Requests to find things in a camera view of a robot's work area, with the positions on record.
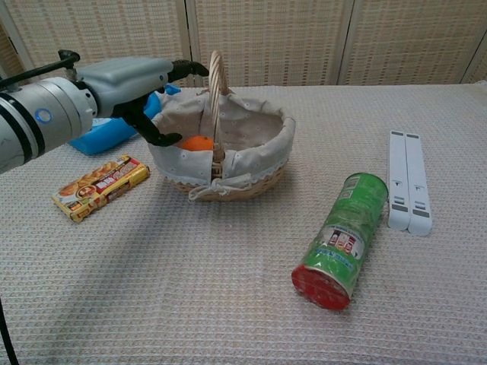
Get green chips can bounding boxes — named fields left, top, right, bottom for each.
left=291, top=172, right=390, bottom=311

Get fabric-lined wicker basket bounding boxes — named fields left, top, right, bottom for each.
left=147, top=50, right=297, bottom=202

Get blue detergent bottle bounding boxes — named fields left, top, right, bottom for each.
left=68, top=83, right=182, bottom=156

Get orange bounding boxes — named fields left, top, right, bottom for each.
left=180, top=135, right=215, bottom=152

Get yellow snack box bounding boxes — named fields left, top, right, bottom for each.
left=52, top=154, right=151, bottom=224

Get bamboo folding screen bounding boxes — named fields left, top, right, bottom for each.
left=0, top=0, right=487, bottom=89

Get black cable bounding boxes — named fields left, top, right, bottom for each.
left=0, top=49, right=81, bottom=89

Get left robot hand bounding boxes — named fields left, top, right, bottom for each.
left=75, top=56, right=210, bottom=148

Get beige woven tablecloth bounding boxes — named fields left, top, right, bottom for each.
left=0, top=80, right=487, bottom=365

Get white folding stand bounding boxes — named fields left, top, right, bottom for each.
left=387, top=130, right=434, bottom=237

